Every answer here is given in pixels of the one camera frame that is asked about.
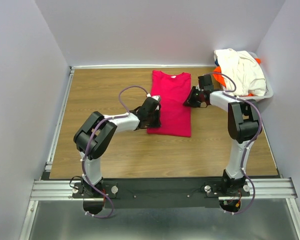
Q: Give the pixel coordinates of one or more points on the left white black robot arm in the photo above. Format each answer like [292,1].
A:
[94,136]

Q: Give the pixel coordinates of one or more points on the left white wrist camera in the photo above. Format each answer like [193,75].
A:
[156,97]

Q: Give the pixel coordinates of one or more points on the white t shirt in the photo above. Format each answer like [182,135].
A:
[242,72]

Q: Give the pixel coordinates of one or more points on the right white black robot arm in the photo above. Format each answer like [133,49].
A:
[244,125]

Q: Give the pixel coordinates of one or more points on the white laundry basket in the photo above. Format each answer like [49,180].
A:
[267,92]

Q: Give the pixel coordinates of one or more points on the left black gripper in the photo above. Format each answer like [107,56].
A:
[158,123]

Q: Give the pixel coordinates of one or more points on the pink t shirt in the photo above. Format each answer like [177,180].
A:
[175,118]

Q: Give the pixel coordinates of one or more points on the orange t shirt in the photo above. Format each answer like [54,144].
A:
[220,79]

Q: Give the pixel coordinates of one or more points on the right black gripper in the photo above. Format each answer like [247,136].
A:
[188,101]

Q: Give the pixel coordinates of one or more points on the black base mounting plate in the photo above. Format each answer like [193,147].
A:
[156,193]

